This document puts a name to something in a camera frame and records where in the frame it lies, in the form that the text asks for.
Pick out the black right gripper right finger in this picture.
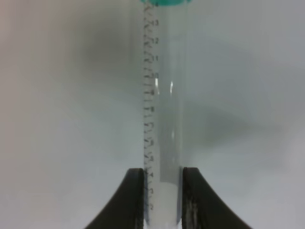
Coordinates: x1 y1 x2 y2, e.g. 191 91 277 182
182 167 250 229

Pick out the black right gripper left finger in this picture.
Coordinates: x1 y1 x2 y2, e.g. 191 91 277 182
86 168 144 229

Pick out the green capped test tube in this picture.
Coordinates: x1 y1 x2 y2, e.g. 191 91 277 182
142 0 189 229

